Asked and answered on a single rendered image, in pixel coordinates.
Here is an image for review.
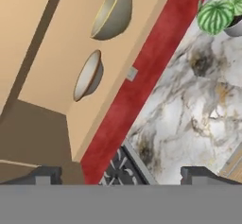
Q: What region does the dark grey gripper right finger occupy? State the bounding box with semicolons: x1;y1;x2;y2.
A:
180;166;242;185

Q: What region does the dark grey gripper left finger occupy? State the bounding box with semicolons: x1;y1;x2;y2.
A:
0;165;62;185

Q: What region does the tan wooden open cabinet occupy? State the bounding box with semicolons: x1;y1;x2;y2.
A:
0;0;178;184

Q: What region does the light wooden drawer front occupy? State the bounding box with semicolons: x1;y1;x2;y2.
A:
218;146;242;183

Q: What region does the black hob with grates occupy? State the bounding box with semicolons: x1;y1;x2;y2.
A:
98;138;158;185

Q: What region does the small grey bowl brown rim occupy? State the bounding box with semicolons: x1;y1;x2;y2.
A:
73;49;105;103

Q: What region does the grey plant pot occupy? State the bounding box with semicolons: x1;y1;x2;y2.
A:
224;15;242;38

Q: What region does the green striped potted plant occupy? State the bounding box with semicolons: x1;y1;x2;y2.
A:
197;0;242;36

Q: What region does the large grey bowl yellow rim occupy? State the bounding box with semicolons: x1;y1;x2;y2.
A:
90;0;133;42

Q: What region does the grey wall socket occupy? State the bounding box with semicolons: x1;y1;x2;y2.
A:
126;66;139;82

